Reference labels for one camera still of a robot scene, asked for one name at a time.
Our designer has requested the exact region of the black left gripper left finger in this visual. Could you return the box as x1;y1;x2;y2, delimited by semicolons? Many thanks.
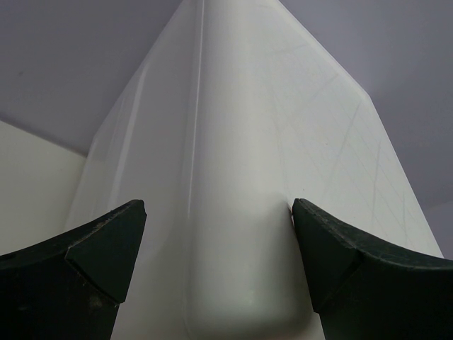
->
1;200;147;339

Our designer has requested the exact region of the white cabinet frame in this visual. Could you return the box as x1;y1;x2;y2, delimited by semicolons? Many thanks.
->
67;1;442;339

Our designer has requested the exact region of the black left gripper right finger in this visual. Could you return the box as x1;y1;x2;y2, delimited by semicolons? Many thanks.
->
292;198;452;339

